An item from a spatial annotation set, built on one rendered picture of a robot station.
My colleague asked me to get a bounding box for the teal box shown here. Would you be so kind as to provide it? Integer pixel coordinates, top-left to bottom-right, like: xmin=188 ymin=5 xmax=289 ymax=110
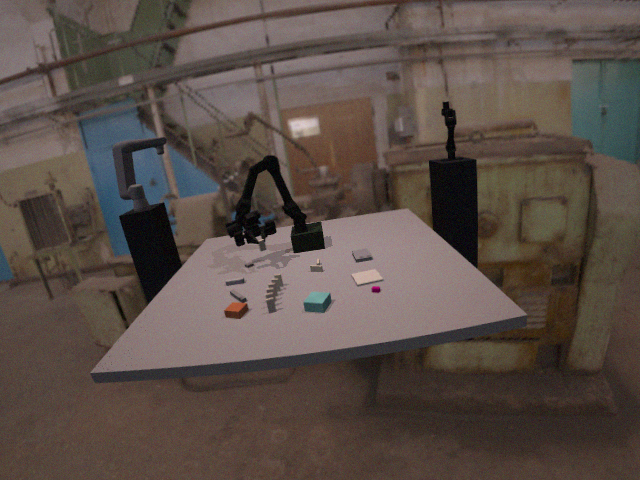
xmin=303 ymin=292 xmax=331 ymax=313

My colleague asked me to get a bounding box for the orange block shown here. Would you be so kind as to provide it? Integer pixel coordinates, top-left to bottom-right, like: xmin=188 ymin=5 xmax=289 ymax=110
xmin=224 ymin=303 xmax=248 ymax=319

